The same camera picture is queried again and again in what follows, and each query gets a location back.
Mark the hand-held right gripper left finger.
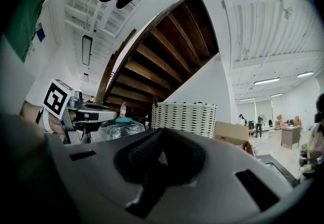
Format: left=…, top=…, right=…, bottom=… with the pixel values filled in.
left=114, top=128, right=163, bottom=186

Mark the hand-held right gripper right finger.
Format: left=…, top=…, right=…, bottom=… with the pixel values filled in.
left=161, top=128, right=207, bottom=186

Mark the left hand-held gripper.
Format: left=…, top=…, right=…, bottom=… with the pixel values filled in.
left=43, top=78, right=119, bottom=144

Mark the person's left forearm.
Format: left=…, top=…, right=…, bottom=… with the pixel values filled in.
left=19, top=100, right=50, bottom=131

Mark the person's left hand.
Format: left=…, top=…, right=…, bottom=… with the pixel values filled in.
left=47, top=110, right=77, bottom=135

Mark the clear plastic bag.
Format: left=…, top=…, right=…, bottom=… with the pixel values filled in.
left=97, top=118, right=146, bottom=143

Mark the white woven basket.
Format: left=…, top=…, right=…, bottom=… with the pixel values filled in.
left=151, top=101, right=218, bottom=139

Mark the brown cardboard box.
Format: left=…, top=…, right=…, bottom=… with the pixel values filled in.
left=214, top=121, right=255, bottom=156

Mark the person's green shirt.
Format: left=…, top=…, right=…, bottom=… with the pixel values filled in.
left=2, top=0, right=59, bottom=63

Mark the dark wooden staircase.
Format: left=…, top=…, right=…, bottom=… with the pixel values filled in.
left=96, top=0, right=220, bottom=117

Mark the light wooden desk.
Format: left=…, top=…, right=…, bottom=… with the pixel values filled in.
left=280, top=125, right=302, bottom=150

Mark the blue wall sign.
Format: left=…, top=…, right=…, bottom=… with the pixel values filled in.
left=35, top=22, right=47, bottom=43

